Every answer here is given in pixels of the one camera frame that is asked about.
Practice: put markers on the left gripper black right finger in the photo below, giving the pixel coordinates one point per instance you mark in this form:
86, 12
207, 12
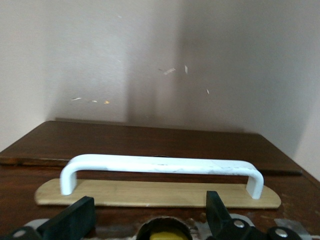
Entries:
225, 230

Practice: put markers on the dark brown wooden box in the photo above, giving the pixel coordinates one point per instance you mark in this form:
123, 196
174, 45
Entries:
150, 140

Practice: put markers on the small wood splinter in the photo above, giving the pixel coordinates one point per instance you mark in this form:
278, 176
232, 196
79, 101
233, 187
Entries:
107, 102
168, 71
186, 69

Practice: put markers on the yellow cube block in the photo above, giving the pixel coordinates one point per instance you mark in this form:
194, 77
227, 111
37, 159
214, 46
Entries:
170, 236

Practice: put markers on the wooden drawer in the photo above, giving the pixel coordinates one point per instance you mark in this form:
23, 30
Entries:
20, 180

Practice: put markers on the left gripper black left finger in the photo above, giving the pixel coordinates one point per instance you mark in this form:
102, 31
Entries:
75, 222

